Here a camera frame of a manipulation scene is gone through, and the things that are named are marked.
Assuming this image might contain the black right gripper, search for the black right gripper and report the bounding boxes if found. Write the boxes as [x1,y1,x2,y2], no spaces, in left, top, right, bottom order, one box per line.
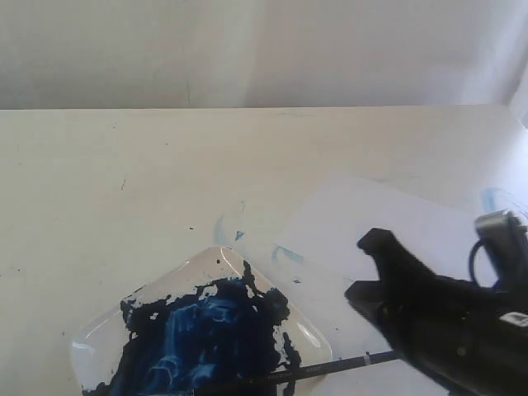
[344,228,527,395]

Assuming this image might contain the black paintbrush blue tip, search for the black paintbrush blue tip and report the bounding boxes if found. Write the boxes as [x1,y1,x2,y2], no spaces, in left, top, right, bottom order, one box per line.
[180,351,399,395]

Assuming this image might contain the white paper sheet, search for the white paper sheet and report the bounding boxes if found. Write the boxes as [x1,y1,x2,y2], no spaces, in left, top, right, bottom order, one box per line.
[276,173,492,281]

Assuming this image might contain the white square paint plate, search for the white square paint plate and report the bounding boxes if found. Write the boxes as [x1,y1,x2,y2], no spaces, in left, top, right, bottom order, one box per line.
[70,247,332,395]

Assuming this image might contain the white backdrop curtain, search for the white backdrop curtain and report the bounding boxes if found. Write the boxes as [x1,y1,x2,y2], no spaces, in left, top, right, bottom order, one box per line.
[1,1,527,109]

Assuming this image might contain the black right camera cable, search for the black right camera cable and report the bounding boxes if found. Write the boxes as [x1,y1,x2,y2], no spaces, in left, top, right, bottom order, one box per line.
[467,240,496,290]

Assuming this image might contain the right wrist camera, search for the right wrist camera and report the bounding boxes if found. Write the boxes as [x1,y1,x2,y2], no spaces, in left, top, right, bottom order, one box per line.
[475,210,527,290]

